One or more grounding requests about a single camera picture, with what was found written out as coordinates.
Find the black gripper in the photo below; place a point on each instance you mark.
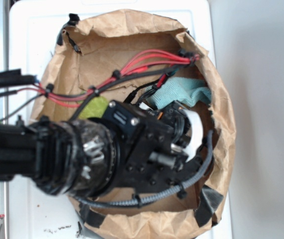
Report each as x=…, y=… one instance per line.
x=155, y=149

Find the light blue cloth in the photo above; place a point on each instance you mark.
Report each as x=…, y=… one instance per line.
x=187, y=91

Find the green foam block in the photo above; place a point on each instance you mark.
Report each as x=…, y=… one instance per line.
x=95, y=108

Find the brown paper bag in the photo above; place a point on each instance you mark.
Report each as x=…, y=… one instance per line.
x=86, y=53

